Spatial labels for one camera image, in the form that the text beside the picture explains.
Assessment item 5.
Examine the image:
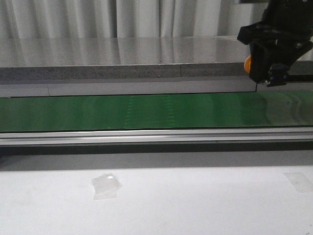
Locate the yellow push button switch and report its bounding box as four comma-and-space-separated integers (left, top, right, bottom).
244, 55, 251, 73

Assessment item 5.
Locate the aluminium conveyor front rail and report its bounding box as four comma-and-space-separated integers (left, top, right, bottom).
0, 126, 313, 146

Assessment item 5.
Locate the clear tape patch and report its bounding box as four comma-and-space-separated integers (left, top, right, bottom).
91, 173, 122, 200
284, 172, 313, 193

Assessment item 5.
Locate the grey conveyor rear guide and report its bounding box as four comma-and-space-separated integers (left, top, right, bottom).
0, 76, 313, 97

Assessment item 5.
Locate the clear tape patch right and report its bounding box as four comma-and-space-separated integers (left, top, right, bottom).
284, 172, 313, 193

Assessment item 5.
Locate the white pleated curtain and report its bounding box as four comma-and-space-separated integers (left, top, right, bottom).
0, 0, 267, 39

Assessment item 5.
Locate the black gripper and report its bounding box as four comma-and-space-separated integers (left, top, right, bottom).
237, 0, 313, 87

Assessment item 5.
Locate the green conveyor belt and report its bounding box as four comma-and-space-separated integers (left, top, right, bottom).
0, 91, 313, 133

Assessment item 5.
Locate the clear tape patch left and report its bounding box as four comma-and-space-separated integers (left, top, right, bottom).
91, 173, 122, 200

